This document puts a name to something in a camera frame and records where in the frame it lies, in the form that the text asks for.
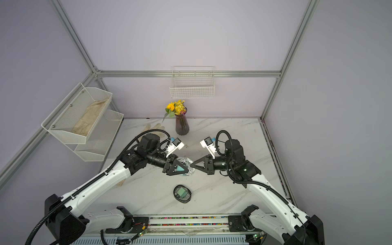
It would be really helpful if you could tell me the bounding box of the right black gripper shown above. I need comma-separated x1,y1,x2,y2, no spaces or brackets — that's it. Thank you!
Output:
193,153,236,175

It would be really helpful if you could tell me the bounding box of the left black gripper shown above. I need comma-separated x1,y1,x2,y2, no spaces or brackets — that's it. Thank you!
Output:
147,153,189,176

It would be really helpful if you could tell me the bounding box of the green charger plug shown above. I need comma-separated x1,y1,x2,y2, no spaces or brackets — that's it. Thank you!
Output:
177,187,188,199

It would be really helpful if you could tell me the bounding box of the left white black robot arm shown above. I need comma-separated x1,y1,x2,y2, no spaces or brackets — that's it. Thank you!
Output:
26,129,189,245

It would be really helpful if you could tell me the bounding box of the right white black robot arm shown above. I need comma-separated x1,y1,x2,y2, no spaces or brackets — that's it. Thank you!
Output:
192,130,325,245

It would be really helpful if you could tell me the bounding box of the dark glass flower vase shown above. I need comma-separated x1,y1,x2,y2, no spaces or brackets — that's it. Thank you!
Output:
175,107,190,135

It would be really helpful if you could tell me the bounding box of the white knit glove on table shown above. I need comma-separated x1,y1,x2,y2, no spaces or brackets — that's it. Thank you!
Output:
142,123,165,132

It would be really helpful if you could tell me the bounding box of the beige leather glove on table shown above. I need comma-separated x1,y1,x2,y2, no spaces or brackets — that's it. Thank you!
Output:
117,180,125,187

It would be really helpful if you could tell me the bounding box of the yellow flower bouquet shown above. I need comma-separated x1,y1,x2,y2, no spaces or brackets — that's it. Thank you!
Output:
163,100,187,120

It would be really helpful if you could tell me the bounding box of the lower white mesh shelf bin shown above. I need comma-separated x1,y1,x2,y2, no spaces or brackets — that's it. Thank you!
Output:
74,109,124,162

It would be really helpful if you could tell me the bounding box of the white mesh shelf bin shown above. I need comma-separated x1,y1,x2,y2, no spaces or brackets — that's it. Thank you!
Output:
74,109,124,162
41,83,112,145

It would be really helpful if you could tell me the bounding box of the beige glove in bin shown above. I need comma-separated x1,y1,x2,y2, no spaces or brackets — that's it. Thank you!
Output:
71,99,108,136

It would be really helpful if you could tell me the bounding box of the upper white mesh shelf bin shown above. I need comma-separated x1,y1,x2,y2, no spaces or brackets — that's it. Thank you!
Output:
41,83,112,145

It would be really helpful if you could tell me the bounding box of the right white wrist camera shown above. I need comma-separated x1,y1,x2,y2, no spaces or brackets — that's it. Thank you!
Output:
200,137,217,159

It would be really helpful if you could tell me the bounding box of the aluminium front rail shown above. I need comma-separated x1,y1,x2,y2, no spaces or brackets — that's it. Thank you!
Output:
70,214,281,245

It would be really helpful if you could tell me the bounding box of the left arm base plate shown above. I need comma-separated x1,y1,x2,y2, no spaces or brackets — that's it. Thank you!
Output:
105,216,149,234

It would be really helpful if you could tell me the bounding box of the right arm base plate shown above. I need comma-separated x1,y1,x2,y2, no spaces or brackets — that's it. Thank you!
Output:
228,215,263,232

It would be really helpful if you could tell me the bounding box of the white wire wall basket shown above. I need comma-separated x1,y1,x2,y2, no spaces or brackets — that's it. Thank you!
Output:
169,66,215,99

